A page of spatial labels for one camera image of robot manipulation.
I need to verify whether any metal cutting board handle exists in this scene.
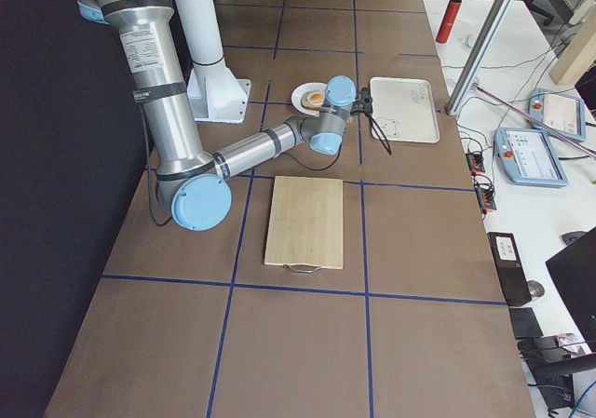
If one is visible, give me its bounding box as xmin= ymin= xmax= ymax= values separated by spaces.
xmin=283 ymin=264 xmax=322 ymax=274

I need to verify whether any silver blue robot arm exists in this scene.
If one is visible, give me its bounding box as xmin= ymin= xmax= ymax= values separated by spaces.
xmin=78 ymin=0 xmax=373 ymax=231

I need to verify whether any aluminium frame post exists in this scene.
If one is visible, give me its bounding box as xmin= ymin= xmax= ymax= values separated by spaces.
xmin=446 ymin=0 xmax=514 ymax=115

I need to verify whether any teach pendant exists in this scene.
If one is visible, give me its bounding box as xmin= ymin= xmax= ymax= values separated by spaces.
xmin=528 ymin=88 xmax=586 ymax=142
xmin=494 ymin=128 xmax=568 ymax=188

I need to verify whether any fried egg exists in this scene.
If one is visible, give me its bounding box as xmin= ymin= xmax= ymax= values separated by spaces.
xmin=306 ymin=91 xmax=325 ymax=104

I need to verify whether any wooden cutting board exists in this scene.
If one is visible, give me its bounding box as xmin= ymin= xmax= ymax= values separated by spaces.
xmin=264 ymin=176 xmax=344 ymax=270

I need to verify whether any white round plate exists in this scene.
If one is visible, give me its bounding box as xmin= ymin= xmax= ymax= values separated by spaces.
xmin=291 ymin=82 xmax=326 ymax=115

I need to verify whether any cream bear serving tray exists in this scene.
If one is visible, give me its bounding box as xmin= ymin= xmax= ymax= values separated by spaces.
xmin=370 ymin=76 xmax=440 ymax=144

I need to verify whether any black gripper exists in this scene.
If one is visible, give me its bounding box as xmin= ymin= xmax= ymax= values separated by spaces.
xmin=350 ymin=87 xmax=373 ymax=115

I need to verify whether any black power strip right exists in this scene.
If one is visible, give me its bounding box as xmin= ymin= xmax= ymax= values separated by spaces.
xmin=466 ymin=151 xmax=485 ymax=175

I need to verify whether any wooden beam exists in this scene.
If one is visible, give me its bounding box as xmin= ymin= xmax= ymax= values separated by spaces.
xmin=549 ymin=13 xmax=595 ymax=86

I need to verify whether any teach pendant far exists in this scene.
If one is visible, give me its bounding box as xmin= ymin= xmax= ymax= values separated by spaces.
xmin=528 ymin=88 xmax=586 ymax=142

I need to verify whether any red cylinder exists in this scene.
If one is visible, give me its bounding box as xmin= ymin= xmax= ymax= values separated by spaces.
xmin=435 ymin=0 xmax=462 ymax=44

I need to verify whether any black power strip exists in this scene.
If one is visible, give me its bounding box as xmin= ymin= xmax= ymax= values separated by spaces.
xmin=473 ymin=175 xmax=496 ymax=213
xmin=466 ymin=151 xmax=485 ymax=175

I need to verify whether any black box with label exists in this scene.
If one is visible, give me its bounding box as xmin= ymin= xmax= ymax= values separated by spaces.
xmin=487 ymin=232 xmax=532 ymax=307

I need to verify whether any bread slice under egg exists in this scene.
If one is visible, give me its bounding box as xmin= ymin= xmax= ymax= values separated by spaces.
xmin=301 ymin=90 xmax=325 ymax=111

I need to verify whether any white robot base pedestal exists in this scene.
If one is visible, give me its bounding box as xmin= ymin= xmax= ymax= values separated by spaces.
xmin=175 ymin=0 xmax=251 ymax=124

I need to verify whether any teach pendant near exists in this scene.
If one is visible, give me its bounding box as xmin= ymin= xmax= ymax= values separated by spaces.
xmin=494 ymin=128 xmax=568 ymax=188

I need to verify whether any black power strip left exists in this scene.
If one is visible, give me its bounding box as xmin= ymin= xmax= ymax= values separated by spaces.
xmin=473 ymin=175 xmax=496 ymax=213

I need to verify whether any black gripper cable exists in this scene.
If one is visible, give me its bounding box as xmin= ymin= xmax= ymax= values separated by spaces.
xmin=364 ymin=110 xmax=393 ymax=155

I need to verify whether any black monitor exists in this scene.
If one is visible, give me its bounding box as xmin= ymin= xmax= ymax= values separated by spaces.
xmin=546 ymin=229 xmax=596 ymax=351

